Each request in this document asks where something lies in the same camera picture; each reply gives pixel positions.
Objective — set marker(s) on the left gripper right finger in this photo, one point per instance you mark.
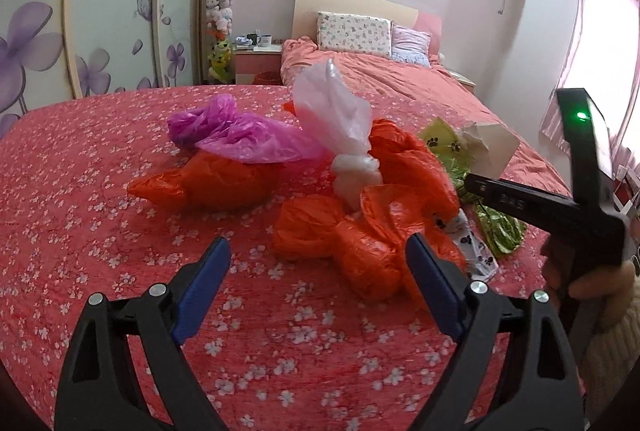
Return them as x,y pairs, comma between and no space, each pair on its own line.
538,387

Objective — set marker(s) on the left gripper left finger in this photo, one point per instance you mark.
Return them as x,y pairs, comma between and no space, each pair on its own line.
99,388

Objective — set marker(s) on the magenta plastic bag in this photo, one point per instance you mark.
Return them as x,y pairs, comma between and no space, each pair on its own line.
220,129

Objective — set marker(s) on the orange plastic bag front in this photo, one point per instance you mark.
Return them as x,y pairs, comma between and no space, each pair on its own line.
368,247

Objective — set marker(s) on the orange plastic bag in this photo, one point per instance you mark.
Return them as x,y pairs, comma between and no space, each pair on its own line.
211,183
368,247

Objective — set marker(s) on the person's right hand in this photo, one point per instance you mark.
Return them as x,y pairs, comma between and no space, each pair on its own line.
613,285

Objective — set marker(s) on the yellow-green paw print bag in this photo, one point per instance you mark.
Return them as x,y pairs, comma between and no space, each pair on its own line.
502,232

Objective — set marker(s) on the white paw print wrapper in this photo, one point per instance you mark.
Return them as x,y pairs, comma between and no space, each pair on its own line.
459,245

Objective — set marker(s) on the pink window curtain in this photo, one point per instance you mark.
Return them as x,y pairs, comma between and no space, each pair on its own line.
603,59

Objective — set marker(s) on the right nightstand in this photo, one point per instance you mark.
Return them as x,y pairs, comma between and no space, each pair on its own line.
467,83

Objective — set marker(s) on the red floral table cloth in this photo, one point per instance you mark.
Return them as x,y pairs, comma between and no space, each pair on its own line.
287,345

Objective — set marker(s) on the orange plastic bag rear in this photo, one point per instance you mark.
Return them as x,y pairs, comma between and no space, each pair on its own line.
211,183

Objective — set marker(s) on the pink striped pillow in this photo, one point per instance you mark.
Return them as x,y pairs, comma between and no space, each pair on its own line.
410,46

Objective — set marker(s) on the pale pink knotted bag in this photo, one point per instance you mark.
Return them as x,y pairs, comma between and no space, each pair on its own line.
341,122

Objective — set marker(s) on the floral white pillow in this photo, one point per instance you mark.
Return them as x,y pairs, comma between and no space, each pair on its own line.
364,34

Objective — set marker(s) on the bed with pink duvet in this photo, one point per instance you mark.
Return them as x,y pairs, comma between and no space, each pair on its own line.
369,73

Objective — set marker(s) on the plush toy display tube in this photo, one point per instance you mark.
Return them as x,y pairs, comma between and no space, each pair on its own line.
218,38

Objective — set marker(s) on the pink left nightstand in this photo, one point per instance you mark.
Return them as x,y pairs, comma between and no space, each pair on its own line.
259,65

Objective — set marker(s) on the beige wooden headboard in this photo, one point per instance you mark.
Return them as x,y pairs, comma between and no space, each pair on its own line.
305,12

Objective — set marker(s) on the white mug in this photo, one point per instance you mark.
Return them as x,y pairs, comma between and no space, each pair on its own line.
265,40

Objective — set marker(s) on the wardrobe with purple flowers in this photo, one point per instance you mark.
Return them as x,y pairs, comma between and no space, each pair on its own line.
54,51

